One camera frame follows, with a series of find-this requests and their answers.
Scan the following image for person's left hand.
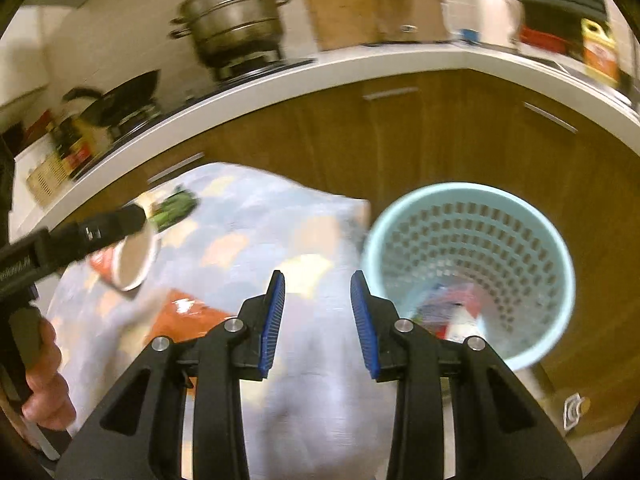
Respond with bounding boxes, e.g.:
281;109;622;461
22;318;76;431

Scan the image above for wooden cutting board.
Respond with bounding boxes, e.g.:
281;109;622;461
305;0;378;51

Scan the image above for clear printed plastic bag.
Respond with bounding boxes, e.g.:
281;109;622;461
411;283;483;342

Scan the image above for black gas stove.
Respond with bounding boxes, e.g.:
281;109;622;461
108;52;316;145

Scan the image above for yellow detergent bottle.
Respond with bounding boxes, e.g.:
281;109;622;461
580;18;620;89

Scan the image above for black wok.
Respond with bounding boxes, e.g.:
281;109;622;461
62;70;160;128

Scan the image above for beige rice cooker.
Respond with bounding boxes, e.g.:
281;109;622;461
374;0;450;44

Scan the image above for fan-pattern grey tablecloth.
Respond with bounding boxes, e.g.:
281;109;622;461
47;162;395;479

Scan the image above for dark sauce bottles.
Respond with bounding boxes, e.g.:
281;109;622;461
52;115;111;178

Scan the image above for small bottle on floor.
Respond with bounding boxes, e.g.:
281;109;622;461
562;393;591;432

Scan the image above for light blue perforated trash basket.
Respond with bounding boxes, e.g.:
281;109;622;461
361;182;576;370

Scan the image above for orange snack bag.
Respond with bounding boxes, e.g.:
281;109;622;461
144;288;232;344

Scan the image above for white electric kettle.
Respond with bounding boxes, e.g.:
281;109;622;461
475;0;524;51

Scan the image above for stacked steel steamer pot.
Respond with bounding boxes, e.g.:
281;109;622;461
168;0;291;68

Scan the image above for red white paper cup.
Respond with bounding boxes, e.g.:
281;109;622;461
89;222;158;292

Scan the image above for red container by window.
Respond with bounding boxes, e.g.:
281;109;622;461
520;26;568;55

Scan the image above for green leafy vegetable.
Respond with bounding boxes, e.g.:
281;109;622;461
150;186;200;233

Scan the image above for woven basket on counter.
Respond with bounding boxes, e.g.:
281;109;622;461
26;153;70;209

